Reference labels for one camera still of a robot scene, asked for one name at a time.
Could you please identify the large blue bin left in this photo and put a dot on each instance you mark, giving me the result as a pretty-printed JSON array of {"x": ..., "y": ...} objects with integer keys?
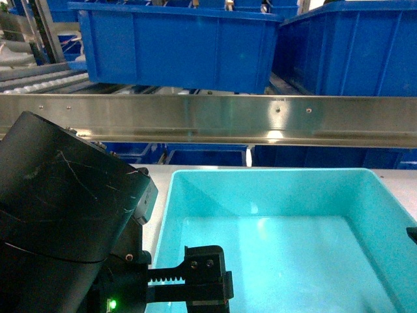
[{"x": 191, "y": 48}]

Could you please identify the large blue bin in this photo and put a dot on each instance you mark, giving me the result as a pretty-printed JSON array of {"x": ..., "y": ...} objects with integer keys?
[
  {"x": 350, "y": 48},
  {"x": 191, "y": 48}
]

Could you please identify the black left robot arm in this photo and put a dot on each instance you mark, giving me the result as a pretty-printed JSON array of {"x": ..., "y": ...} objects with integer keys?
[{"x": 72, "y": 217}]

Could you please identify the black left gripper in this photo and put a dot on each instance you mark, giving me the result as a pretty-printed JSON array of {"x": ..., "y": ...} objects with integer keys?
[{"x": 201, "y": 280}]

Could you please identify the stainless steel shelf rail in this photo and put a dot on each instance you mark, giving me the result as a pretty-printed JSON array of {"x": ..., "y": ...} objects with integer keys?
[{"x": 265, "y": 120}]

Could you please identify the large blue bin centre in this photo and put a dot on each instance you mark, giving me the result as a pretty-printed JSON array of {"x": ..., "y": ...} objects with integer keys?
[{"x": 350, "y": 48}]

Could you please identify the turquoise plastic bin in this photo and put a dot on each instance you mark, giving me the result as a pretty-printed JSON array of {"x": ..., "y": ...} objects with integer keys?
[{"x": 308, "y": 240}]

